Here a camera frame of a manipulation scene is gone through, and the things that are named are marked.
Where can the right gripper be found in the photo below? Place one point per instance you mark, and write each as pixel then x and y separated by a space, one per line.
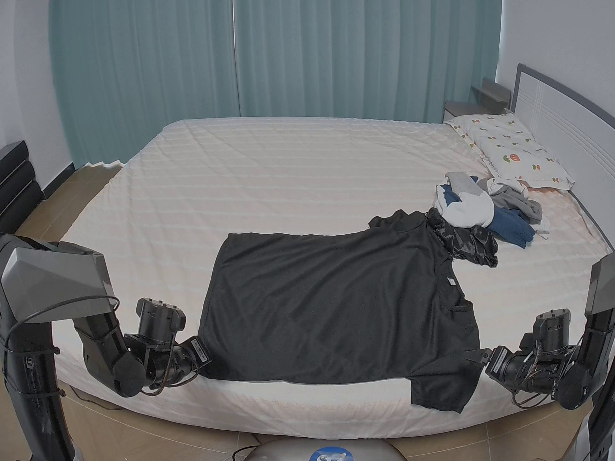
pixel 511 370

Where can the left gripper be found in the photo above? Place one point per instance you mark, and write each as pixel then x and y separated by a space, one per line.
pixel 197 356

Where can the black T-shirt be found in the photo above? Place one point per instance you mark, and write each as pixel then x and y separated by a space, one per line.
pixel 336 305

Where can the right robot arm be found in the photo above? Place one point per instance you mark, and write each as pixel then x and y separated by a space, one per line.
pixel 598 296

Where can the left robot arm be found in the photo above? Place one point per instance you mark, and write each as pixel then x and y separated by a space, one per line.
pixel 53 276

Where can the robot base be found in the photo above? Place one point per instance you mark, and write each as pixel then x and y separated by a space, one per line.
pixel 298 452

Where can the pile of clothes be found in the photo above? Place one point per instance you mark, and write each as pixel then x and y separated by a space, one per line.
pixel 468 212

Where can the bed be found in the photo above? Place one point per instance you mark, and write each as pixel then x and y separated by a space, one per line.
pixel 288 175

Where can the black satin garment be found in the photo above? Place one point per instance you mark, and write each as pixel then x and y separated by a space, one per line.
pixel 473 245

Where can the white printed pillow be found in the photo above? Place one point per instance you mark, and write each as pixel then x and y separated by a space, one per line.
pixel 509 151

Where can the black chest of drawers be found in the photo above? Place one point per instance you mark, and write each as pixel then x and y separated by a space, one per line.
pixel 19 185

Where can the grey bedside table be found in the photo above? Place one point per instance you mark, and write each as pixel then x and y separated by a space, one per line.
pixel 492 91

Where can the blue-green curtain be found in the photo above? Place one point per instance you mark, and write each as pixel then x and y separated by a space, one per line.
pixel 365 41
pixel 144 55

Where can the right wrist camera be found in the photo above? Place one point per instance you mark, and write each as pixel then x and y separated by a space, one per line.
pixel 528 344

